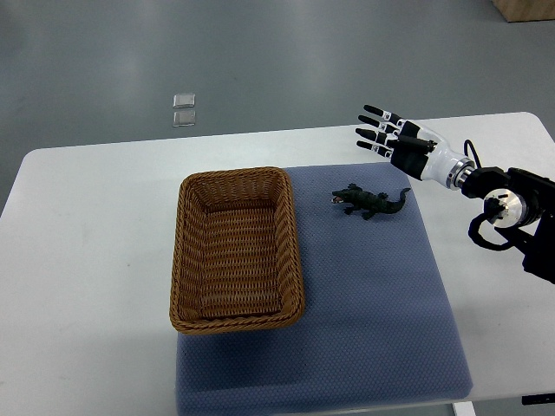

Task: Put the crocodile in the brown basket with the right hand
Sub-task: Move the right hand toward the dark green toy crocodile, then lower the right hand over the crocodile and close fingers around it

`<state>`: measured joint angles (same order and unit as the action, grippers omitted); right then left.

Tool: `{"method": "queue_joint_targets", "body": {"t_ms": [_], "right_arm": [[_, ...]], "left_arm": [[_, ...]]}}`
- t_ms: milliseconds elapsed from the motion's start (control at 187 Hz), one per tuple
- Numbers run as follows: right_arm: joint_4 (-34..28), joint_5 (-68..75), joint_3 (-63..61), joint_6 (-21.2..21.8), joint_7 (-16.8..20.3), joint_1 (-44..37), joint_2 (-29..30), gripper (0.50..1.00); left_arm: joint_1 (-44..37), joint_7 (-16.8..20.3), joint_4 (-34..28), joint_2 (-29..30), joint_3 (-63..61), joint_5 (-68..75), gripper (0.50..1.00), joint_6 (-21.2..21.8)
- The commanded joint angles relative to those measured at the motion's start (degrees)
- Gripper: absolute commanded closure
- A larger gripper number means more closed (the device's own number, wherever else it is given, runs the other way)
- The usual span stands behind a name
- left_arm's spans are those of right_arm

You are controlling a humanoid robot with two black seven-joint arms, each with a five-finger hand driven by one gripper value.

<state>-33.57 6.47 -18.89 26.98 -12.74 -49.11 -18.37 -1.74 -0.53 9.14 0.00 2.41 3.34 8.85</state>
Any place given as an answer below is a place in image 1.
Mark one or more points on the clear floor plate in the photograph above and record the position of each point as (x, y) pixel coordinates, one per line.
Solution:
(184, 118)
(184, 100)

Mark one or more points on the dark green toy crocodile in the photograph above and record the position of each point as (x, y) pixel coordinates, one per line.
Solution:
(369, 203)

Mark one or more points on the wooden box corner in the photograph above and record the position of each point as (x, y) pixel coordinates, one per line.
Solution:
(523, 11)

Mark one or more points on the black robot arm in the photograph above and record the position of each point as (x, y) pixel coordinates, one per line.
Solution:
(518, 212)

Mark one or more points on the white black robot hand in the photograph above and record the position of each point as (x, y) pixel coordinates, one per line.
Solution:
(412, 148)

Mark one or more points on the white table leg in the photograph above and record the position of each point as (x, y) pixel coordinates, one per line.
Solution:
(464, 408)

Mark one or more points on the lower clear floor plate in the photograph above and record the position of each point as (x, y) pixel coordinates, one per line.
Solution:
(184, 118)

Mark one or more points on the blue-grey padded mat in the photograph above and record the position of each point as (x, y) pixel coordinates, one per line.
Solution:
(377, 328)

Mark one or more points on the black table control panel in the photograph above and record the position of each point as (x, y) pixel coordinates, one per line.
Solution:
(538, 399)

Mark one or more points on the brown wicker basket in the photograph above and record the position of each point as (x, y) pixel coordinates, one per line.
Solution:
(236, 260)

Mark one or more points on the upper clear floor plate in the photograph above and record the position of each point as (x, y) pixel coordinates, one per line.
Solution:
(184, 100)

